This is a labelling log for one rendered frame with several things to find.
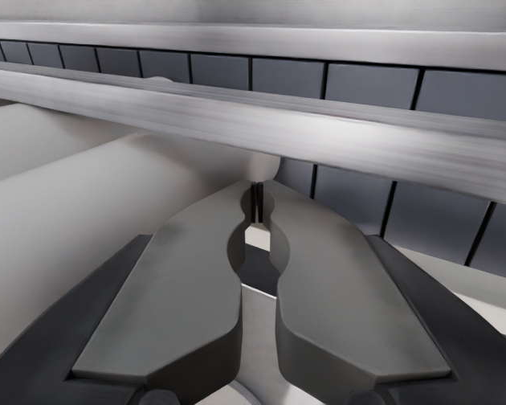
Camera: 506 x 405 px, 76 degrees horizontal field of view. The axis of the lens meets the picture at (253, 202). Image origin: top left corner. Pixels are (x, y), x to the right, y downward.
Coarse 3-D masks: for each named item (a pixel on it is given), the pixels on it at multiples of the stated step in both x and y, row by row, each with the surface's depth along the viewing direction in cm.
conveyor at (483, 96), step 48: (0, 48) 26; (48, 48) 23; (96, 48) 21; (336, 96) 15; (384, 96) 14; (432, 96) 13; (480, 96) 12; (336, 192) 17; (384, 192) 15; (432, 192) 14; (432, 240) 15; (480, 240) 14
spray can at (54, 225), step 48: (144, 144) 11; (192, 144) 12; (0, 192) 8; (48, 192) 8; (96, 192) 9; (144, 192) 10; (192, 192) 11; (0, 240) 7; (48, 240) 8; (96, 240) 8; (0, 288) 7; (48, 288) 7; (0, 336) 7
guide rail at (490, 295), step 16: (256, 208) 17; (256, 224) 16; (256, 240) 16; (416, 256) 14; (432, 256) 14; (432, 272) 13; (448, 272) 13; (464, 272) 13; (480, 272) 13; (448, 288) 12; (464, 288) 12; (480, 288) 12; (496, 288) 12; (480, 304) 12; (496, 304) 12; (496, 320) 12
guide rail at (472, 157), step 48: (0, 96) 13; (48, 96) 11; (96, 96) 10; (144, 96) 9; (192, 96) 8; (240, 96) 8; (288, 96) 8; (240, 144) 8; (288, 144) 8; (336, 144) 7; (384, 144) 6; (432, 144) 6; (480, 144) 6; (480, 192) 6
